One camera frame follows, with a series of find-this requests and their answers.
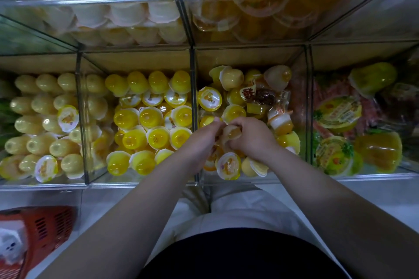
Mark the person's left hand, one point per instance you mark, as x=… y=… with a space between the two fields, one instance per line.
x=200 y=146

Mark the person's right hand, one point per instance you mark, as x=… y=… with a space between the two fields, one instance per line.
x=255 y=138

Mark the pile of pastel jelly cups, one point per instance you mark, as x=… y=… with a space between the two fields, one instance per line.
x=232 y=96

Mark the pile of yellow jelly cups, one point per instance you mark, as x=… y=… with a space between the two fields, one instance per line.
x=147 y=118

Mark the pile of pale yellow jelly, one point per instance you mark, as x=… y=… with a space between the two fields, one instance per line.
x=39 y=131

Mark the person's left forearm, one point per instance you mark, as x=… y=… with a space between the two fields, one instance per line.
x=118 y=230

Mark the person's right forearm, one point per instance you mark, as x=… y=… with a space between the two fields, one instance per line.
x=353 y=223

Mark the light grey shorts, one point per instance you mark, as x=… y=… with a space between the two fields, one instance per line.
x=235 y=210

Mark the black shirt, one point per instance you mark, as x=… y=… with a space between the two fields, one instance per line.
x=242 y=256

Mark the dark red object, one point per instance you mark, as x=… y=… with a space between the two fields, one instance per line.
x=46 y=230

